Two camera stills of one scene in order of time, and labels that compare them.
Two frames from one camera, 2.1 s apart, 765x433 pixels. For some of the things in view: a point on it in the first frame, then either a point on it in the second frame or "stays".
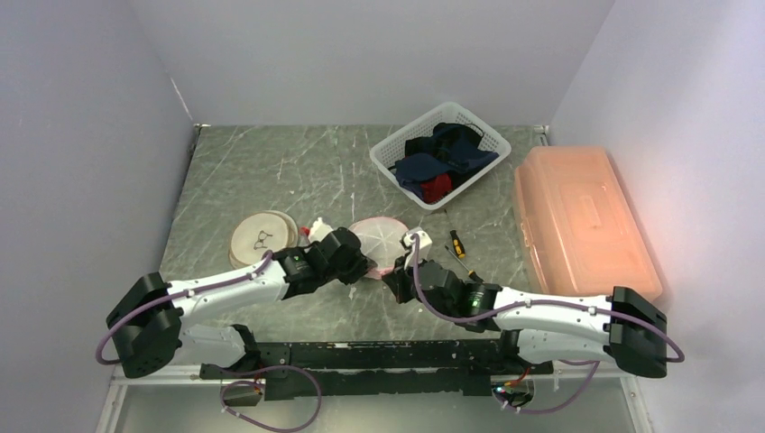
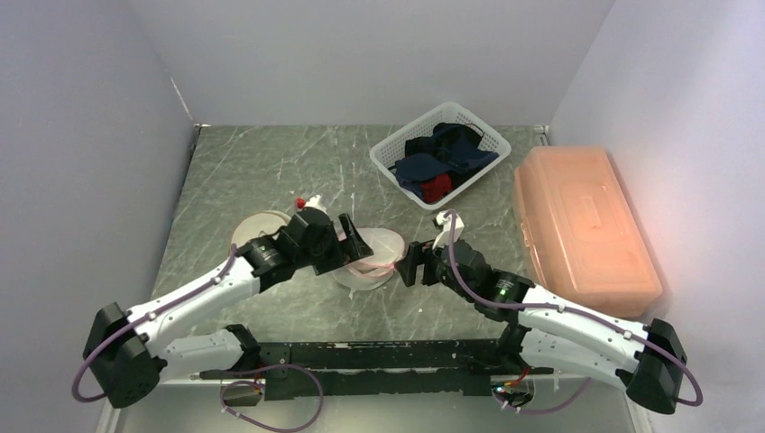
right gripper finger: [401, 282] → [412, 258]
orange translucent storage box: [582, 233] stays
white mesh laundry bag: [258, 233] stays
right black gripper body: [401, 261] → [435, 272]
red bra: [433, 190] stays
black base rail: [381, 370] stays
